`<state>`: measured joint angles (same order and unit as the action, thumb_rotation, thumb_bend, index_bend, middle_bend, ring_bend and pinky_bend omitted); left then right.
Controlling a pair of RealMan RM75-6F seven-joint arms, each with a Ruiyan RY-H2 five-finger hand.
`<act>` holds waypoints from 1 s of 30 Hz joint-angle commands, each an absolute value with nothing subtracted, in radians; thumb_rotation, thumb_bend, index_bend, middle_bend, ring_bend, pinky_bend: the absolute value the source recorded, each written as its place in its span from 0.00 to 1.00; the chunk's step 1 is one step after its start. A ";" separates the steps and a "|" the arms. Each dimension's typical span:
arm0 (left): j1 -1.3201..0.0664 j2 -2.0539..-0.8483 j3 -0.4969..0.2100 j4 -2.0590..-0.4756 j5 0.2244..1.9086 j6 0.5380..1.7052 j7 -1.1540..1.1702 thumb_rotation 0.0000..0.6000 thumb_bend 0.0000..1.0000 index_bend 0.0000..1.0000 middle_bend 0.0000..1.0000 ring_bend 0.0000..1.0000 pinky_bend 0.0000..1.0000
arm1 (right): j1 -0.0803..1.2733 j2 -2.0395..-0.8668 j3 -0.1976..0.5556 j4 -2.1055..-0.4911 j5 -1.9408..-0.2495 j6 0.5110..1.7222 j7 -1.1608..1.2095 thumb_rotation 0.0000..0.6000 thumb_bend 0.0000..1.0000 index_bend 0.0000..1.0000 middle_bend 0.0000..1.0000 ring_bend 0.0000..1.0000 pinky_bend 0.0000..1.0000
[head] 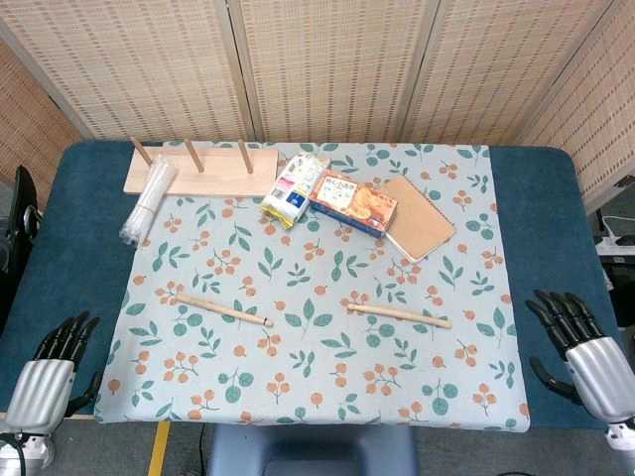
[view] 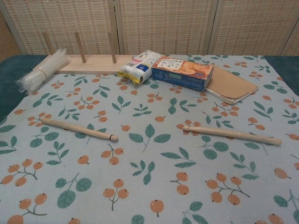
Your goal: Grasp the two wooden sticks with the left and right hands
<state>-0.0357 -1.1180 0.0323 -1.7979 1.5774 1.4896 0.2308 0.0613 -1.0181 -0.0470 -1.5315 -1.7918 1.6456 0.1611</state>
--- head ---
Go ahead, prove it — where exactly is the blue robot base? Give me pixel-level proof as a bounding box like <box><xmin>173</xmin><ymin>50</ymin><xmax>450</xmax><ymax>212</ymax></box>
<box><xmin>204</xmin><ymin>422</ymin><xmax>419</xmax><ymax>476</ymax></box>

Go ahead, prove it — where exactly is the white power strip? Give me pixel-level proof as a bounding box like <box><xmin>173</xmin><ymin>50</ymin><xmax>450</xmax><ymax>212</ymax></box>
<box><xmin>593</xmin><ymin>231</ymin><xmax>635</xmax><ymax>257</ymax></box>

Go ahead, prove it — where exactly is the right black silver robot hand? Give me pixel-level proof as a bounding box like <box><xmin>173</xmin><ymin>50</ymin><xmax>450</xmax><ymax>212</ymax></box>
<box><xmin>524</xmin><ymin>289</ymin><xmax>635</xmax><ymax>423</ymax></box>

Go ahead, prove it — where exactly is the woven bamboo folding screen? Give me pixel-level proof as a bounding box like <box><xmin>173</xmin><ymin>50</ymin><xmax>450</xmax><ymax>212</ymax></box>
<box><xmin>0</xmin><ymin>0</ymin><xmax>635</xmax><ymax>215</ymax></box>

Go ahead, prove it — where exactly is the floral print tablecloth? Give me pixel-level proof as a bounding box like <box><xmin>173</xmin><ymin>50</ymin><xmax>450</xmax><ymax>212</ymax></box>
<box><xmin>92</xmin><ymin>141</ymin><xmax>533</xmax><ymax>431</ymax></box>

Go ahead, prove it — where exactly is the wooden three-peg rack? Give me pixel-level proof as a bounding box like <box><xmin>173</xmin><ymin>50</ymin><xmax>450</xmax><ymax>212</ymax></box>
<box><xmin>122</xmin><ymin>135</ymin><xmax>280</xmax><ymax>199</ymax></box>

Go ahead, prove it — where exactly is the dark blue table cover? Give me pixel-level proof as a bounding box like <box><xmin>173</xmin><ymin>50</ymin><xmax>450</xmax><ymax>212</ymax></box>
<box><xmin>0</xmin><ymin>140</ymin><xmax>622</xmax><ymax>430</ymax></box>

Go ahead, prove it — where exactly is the black chair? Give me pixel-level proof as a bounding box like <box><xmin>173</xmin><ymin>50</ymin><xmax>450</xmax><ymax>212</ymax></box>
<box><xmin>0</xmin><ymin>165</ymin><xmax>45</xmax><ymax>328</ymax></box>

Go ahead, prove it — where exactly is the white snack bag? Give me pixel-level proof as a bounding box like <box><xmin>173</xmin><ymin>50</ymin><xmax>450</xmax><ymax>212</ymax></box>
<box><xmin>259</xmin><ymin>153</ymin><xmax>332</xmax><ymax>232</ymax></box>

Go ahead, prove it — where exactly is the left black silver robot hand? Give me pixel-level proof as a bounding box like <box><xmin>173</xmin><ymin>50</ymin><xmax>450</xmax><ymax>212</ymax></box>
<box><xmin>3</xmin><ymin>310</ymin><xmax>104</xmax><ymax>433</ymax></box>

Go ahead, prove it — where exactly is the brown cover notebook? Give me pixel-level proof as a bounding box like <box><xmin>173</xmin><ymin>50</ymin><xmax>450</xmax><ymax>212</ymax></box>
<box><xmin>378</xmin><ymin>173</ymin><xmax>458</xmax><ymax>265</ymax></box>

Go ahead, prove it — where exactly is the bundle of clear plastic straws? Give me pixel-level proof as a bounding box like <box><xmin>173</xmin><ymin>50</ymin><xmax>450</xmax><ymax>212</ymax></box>
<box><xmin>118</xmin><ymin>155</ymin><xmax>180</xmax><ymax>247</ymax></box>

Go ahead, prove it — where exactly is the wooden stick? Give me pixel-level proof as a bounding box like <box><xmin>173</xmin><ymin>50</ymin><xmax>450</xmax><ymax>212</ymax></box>
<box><xmin>346</xmin><ymin>302</ymin><xmax>453</xmax><ymax>329</ymax></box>
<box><xmin>177</xmin><ymin>295</ymin><xmax>275</xmax><ymax>328</ymax></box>

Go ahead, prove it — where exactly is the orange biscuit box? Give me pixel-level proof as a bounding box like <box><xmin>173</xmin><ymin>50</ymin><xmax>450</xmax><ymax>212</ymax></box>
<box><xmin>308</xmin><ymin>169</ymin><xmax>401</xmax><ymax>240</ymax></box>

